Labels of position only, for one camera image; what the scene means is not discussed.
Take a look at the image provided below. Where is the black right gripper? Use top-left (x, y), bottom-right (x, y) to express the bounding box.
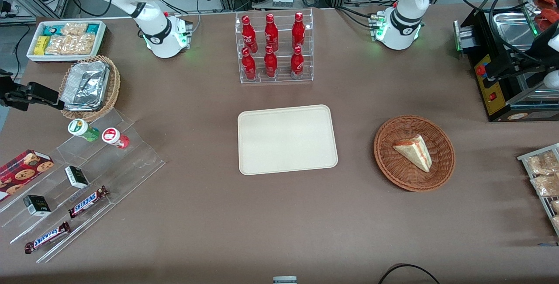
top-left (0, 70), bottom-right (65, 112)

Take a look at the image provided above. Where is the green gum bottle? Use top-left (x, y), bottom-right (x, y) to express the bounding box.
top-left (68, 118), bottom-right (100, 142)

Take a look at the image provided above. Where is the red gum bottle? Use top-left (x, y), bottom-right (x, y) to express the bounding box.
top-left (102, 127), bottom-right (130, 149)

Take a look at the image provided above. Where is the beige plastic tray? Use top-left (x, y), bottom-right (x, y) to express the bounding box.
top-left (238, 104), bottom-right (339, 176)

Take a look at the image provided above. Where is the steel tray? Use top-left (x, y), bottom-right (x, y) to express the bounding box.
top-left (492, 11), bottom-right (538, 51)

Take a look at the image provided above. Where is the tray of packaged snacks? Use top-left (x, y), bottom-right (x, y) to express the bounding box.
top-left (517, 143), bottom-right (559, 237)

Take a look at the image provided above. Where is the aluminium foil container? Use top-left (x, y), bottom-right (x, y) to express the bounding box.
top-left (60, 61), bottom-right (110, 112)

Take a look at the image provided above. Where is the white plastic snack bin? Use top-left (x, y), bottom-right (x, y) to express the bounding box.
top-left (27, 20), bottom-right (107, 63)

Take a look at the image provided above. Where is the yellow snack packet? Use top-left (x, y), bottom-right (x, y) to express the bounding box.
top-left (34, 35), bottom-right (51, 55)

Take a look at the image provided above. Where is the clear bag of crackers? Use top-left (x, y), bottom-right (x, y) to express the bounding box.
top-left (61, 22), bottom-right (89, 37)
top-left (45, 34), bottom-right (96, 55)

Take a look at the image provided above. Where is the light wicker basket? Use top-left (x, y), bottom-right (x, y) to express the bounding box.
top-left (58, 55), bottom-right (121, 122)

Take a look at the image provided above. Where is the red cookie box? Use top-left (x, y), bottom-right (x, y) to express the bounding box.
top-left (0, 149), bottom-right (55, 202)

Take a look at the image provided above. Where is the small black white box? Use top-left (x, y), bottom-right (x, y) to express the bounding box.
top-left (64, 166), bottom-right (90, 190)
top-left (23, 194), bottom-right (52, 218)

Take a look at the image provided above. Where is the clear acrylic tiered shelf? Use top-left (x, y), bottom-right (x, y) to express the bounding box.
top-left (0, 108), bottom-right (166, 264)

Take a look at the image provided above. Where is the Snickers chocolate bar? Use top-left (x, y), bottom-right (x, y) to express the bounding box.
top-left (68, 185), bottom-right (110, 219)
top-left (24, 221), bottom-right (71, 255)

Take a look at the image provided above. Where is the red cola bottle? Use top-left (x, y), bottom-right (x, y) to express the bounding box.
top-left (291, 46), bottom-right (304, 80)
top-left (264, 45), bottom-right (278, 78)
top-left (242, 48), bottom-right (257, 80)
top-left (242, 15), bottom-right (258, 53)
top-left (292, 12), bottom-right (305, 50)
top-left (265, 14), bottom-right (279, 52)

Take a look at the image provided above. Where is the clear acrylic bottle rack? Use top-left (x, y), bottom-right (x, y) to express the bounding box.
top-left (235, 8), bottom-right (314, 84)

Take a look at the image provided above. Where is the round brown wicker basket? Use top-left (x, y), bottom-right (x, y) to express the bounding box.
top-left (374, 115), bottom-right (456, 192)

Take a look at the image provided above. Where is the wrapped sandwich wedge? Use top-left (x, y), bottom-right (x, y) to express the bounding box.
top-left (393, 134), bottom-right (433, 173)

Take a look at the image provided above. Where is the black sealing machine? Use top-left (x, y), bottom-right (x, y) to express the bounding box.
top-left (453, 8), bottom-right (559, 123)

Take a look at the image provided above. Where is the clear bag of snacks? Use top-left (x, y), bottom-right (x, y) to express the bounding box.
top-left (530, 173), bottom-right (559, 197)
top-left (526, 150), bottom-right (559, 176)

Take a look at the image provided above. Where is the black hanging cable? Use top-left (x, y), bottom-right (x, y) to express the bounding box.
top-left (13, 23), bottom-right (31, 84)

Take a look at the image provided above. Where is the black looped cable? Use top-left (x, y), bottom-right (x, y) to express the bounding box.
top-left (378, 263), bottom-right (442, 284)

